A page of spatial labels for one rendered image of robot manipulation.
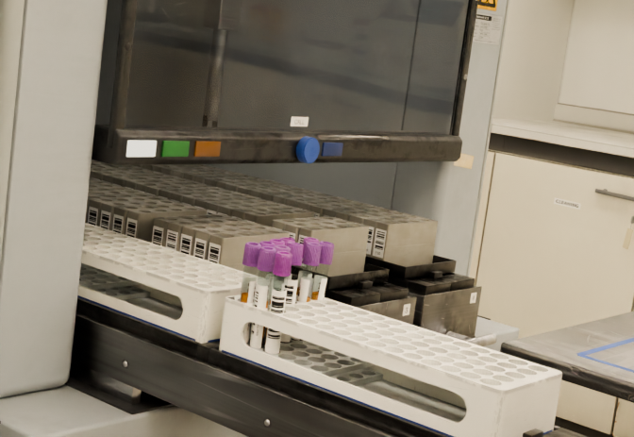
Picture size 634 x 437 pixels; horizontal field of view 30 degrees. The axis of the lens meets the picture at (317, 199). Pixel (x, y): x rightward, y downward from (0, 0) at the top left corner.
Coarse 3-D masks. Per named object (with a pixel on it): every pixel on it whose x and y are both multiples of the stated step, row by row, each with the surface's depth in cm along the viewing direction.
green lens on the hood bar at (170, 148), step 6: (162, 144) 116; (168, 144) 117; (174, 144) 117; (180, 144) 118; (186, 144) 119; (162, 150) 116; (168, 150) 117; (174, 150) 117; (180, 150) 118; (186, 150) 119; (162, 156) 116; (168, 156) 117; (174, 156) 118; (180, 156) 118; (186, 156) 119
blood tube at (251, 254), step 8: (248, 248) 105; (256, 248) 105; (248, 256) 105; (256, 256) 105; (248, 264) 105; (256, 264) 105; (248, 272) 106; (256, 272) 106; (248, 280) 106; (256, 280) 106; (248, 288) 106; (240, 296) 107; (248, 296) 106; (248, 328) 107; (248, 336) 107
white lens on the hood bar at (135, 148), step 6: (132, 144) 113; (138, 144) 114; (144, 144) 114; (150, 144) 115; (156, 144) 115; (126, 150) 113; (132, 150) 113; (138, 150) 114; (144, 150) 114; (150, 150) 115; (126, 156) 113; (132, 156) 113; (138, 156) 114; (144, 156) 115; (150, 156) 115
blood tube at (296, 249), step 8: (296, 248) 108; (296, 256) 108; (296, 264) 108; (296, 272) 108; (288, 280) 108; (296, 280) 108; (288, 288) 108; (296, 288) 109; (288, 296) 108; (288, 336) 109
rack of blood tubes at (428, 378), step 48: (240, 336) 106; (336, 336) 99; (384, 336) 101; (432, 336) 103; (336, 384) 99; (384, 384) 106; (432, 384) 93; (480, 384) 90; (528, 384) 92; (480, 432) 90
